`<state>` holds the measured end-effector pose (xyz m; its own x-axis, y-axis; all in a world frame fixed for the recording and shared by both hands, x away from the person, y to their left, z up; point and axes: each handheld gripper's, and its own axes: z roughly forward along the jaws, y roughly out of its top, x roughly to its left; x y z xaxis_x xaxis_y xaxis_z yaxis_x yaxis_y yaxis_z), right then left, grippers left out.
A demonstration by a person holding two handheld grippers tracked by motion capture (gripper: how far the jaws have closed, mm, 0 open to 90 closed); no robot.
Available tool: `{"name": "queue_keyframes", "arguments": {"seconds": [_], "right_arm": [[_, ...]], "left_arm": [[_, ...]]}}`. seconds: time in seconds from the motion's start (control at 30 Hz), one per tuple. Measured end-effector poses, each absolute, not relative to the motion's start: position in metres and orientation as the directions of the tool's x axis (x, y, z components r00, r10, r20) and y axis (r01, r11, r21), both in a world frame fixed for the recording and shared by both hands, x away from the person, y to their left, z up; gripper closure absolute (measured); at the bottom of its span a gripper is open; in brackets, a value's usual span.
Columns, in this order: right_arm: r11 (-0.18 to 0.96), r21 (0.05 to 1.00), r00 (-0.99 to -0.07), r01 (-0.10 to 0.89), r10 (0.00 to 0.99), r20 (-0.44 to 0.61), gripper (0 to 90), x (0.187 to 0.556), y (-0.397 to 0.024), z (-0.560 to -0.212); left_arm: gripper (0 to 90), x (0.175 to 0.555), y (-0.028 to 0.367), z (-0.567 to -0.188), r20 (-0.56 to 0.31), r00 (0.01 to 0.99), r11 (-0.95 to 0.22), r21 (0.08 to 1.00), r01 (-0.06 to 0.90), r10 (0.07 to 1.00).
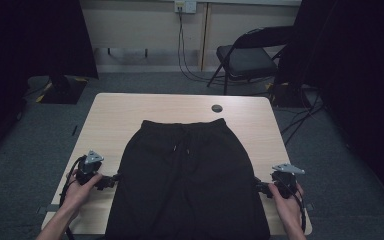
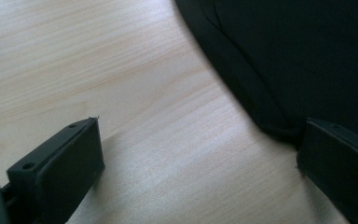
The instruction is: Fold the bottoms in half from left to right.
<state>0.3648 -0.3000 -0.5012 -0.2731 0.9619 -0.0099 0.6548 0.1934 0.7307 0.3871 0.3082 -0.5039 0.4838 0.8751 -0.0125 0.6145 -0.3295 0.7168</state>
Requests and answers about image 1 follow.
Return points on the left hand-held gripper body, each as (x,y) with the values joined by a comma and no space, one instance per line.
(87,171)

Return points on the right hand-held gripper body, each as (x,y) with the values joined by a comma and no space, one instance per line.
(285,183)

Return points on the black pants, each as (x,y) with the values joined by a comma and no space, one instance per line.
(186,186)

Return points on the person's right hand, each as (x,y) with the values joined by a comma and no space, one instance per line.
(288,208)

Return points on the person's left hand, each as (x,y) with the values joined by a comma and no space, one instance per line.
(76,195)

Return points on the grey tape strip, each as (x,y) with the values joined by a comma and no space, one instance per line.
(48,209)
(310,206)

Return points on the black stand base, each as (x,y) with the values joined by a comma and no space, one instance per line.
(63,91)
(288,96)

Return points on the black folding chair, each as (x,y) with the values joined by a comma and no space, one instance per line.
(246,61)

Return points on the black curtain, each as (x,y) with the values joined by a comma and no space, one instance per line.
(20,50)
(356,83)

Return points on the white wall socket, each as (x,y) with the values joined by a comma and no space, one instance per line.
(185,6)

